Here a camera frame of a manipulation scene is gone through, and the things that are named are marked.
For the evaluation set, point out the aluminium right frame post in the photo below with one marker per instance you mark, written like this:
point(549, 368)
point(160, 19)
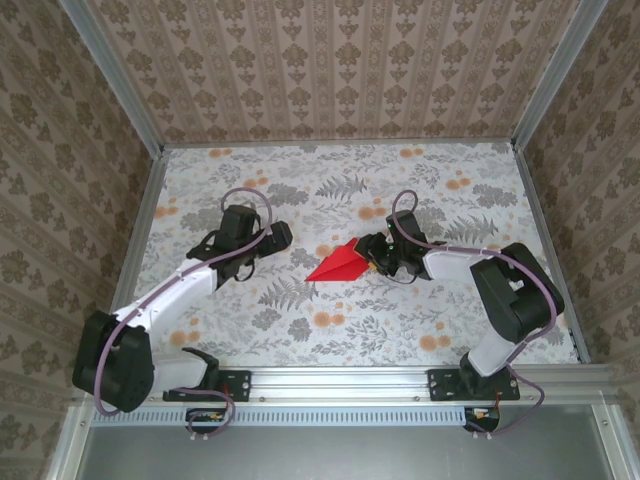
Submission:
point(554, 75)

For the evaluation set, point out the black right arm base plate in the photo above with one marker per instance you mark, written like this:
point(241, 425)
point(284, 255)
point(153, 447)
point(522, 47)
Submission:
point(442, 385)

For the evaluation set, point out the black left connector board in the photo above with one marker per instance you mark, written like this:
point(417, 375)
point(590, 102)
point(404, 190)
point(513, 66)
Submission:
point(197, 425)

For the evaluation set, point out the aluminium frame post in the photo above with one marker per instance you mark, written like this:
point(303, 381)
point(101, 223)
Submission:
point(554, 75)
point(116, 75)

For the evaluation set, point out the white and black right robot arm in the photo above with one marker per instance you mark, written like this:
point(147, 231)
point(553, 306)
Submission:
point(520, 300)

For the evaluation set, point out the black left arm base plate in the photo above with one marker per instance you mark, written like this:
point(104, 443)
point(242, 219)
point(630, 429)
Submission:
point(240, 385)

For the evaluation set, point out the aluminium left table rail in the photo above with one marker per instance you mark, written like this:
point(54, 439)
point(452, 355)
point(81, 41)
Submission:
point(144, 215)

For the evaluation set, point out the black connector board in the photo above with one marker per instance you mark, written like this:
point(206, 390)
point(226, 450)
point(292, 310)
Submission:
point(487, 424)
point(197, 425)

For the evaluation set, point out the red square paper sheet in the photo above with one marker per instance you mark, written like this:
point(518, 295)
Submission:
point(340, 267)

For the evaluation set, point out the black right connector board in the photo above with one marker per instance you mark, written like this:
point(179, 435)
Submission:
point(487, 424)

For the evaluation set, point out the aluminium mounting rail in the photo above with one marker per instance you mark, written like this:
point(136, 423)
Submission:
point(340, 382)

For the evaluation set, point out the aluminium left frame post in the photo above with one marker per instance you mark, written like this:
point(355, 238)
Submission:
point(116, 75)

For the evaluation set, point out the grey metal panel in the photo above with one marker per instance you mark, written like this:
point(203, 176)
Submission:
point(340, 455)

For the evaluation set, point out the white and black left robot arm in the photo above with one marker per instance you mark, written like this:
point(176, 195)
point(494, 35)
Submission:
point(170, 295)

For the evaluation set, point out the aluminium rear table rail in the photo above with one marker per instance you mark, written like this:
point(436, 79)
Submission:
point(340, 144)

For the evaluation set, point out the aluminium right table rail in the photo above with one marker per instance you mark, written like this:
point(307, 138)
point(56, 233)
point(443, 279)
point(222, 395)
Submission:
point(548, 250)

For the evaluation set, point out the floral patterned table cover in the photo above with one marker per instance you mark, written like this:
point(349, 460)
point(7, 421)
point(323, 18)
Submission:
point(300, 340)

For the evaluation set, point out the aluminium table rail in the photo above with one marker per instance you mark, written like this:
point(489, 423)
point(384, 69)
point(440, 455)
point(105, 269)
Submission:
point(144, 215)
point(548, 250)
point(340, 144)

